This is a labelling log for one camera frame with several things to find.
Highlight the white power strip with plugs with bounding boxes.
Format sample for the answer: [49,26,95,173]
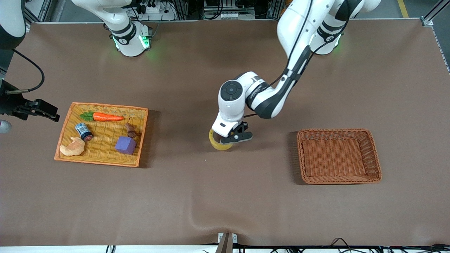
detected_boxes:
[139,0,177,21]

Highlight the aluminium frame profile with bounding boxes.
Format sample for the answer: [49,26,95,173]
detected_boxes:
[24,0,53,25]
[420,0,450,73]

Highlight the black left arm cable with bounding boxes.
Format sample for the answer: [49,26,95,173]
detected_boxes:
[243,0,352,118]

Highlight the yellow woven tray orange rim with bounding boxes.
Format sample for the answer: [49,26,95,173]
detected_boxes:
[54,102,149,168]

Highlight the yellow clear tape roll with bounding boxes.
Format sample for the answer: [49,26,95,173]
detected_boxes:
[208,128,234,151]

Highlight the brown table cloth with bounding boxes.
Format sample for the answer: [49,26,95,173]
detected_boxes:
[0,19,450,246]

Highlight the brown wicker basket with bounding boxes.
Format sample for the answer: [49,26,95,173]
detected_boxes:
[296,129,382,185]

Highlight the black cables bundle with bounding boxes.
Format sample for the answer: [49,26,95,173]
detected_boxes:
[239,238,450,253]

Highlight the purple foam cube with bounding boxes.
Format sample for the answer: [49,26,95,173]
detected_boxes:
[115,136,137,155]

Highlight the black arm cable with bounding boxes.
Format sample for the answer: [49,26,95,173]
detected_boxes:
[243,0,352,118]
[4,48,45,95]

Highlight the small blue white can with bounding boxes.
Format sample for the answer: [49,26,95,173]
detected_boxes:
[75,123,93,142]

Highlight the orange toy carrot green leaves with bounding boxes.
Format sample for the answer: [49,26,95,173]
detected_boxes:
[80,111,124,122]

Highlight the toy croissant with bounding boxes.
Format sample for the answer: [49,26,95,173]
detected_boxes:
[59,137,85,157]

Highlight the metal camera mount clamp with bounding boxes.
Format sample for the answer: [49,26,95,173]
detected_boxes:
[215,232,238,253]

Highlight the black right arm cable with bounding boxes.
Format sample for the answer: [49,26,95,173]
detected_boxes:
[4,48,45,95]

